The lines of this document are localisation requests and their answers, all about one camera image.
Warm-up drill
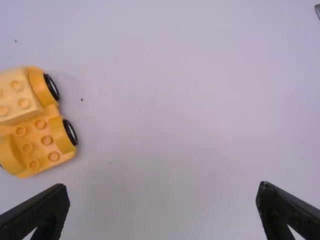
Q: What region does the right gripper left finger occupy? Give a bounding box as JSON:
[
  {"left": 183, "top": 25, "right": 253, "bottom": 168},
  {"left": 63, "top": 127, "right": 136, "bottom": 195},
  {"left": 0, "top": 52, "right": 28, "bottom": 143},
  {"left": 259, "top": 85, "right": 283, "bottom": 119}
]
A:
[{"left": 0, "top": 183, "right": 71, "bottom": 240}]

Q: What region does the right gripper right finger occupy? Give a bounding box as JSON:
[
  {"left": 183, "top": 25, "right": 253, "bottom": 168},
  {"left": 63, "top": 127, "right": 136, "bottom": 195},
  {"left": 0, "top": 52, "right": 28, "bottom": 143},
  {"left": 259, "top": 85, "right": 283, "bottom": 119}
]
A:
[{"left": 255, "top": 180, "right": 320, "bottom": 240}]

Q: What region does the yellow toy car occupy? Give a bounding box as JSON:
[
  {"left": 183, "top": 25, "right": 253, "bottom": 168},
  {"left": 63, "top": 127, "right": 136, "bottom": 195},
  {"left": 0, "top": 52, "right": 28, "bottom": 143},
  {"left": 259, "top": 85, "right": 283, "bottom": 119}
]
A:
[{"left": 0, "top": 65, "right": 81, "bottom": 180}]

